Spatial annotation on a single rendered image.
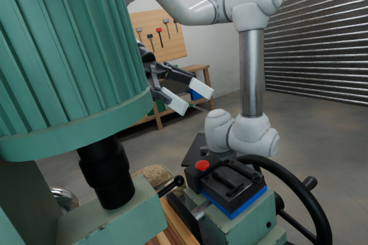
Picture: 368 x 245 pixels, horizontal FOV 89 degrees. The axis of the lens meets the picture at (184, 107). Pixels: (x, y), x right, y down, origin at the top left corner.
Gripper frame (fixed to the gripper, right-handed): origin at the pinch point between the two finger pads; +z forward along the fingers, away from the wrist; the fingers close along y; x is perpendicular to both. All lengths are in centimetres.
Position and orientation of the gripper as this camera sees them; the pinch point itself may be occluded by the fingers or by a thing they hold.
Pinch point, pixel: (196, 99)
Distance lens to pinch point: 44.7
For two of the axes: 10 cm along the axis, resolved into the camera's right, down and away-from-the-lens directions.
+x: 3.6, -7.9, -5.0
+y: -5.1, 2.8, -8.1
